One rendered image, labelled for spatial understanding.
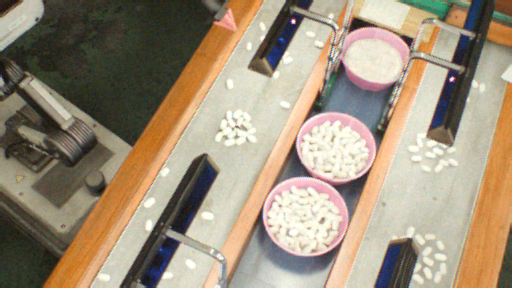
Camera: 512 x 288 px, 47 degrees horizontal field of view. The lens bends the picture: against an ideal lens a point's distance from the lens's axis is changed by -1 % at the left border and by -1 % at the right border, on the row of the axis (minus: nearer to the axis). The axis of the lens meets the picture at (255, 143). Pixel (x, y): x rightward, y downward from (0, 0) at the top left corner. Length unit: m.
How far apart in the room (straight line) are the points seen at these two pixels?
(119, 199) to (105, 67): 1.40
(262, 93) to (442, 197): 0.71
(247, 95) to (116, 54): 1.27
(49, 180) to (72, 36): 1.23
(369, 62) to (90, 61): 1.56
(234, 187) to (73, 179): 0.67
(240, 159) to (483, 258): 0.83
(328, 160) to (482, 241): 0.55
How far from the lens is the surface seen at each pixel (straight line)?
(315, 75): 2.18
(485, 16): 2.07
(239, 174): 1.96
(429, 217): 2.00
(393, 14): 2.43
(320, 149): 2.05
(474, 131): 2.23
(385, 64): 2.32
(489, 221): 2.04
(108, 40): 3.33
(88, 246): 1.87
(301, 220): 1.92
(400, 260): 1.51
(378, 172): 2.00
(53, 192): 2.31
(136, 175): 1.95
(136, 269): 1.46
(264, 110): 2.10
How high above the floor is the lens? 2.46
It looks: 58 degrees down
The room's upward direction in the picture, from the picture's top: 5 degrees clockwise
